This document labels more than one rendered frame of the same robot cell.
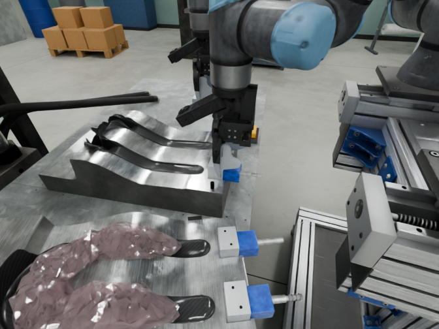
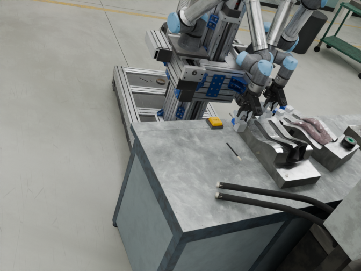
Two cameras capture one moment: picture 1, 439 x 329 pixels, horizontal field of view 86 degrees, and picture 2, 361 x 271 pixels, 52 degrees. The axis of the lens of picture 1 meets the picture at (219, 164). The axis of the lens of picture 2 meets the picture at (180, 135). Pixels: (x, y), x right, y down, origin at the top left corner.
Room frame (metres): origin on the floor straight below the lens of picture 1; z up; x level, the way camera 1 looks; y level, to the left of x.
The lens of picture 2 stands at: (2.19, 0.97, 1.98)
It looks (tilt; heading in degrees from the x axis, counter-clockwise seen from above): 37 degrees down; 222
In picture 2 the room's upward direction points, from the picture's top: 21 degrees clockwise
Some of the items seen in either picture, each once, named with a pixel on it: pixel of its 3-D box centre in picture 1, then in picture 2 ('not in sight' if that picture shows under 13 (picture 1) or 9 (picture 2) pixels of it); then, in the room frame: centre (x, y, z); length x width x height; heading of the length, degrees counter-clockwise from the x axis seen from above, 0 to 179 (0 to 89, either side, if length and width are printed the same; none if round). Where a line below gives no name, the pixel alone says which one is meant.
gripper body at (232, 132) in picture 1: (233, 113); (274, 90); (0.44, -0.03, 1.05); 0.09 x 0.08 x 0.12; 78
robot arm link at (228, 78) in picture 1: (230, 72); (281, 79); (0.44, -0.02, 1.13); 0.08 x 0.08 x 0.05
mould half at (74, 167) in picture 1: (146, 154); (277, 144); (0.55, 0.21, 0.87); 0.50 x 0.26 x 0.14; 79
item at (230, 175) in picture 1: (236, 172); (262, 110); (0.43, -0.04, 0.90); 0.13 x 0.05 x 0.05; 79
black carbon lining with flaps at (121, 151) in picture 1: (146, 142); (281, 136); (0.53, 0.20, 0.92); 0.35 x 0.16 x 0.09; 79
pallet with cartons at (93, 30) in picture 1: (85, 31); not in sight; (5.12, 2.56, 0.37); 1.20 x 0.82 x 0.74; 82
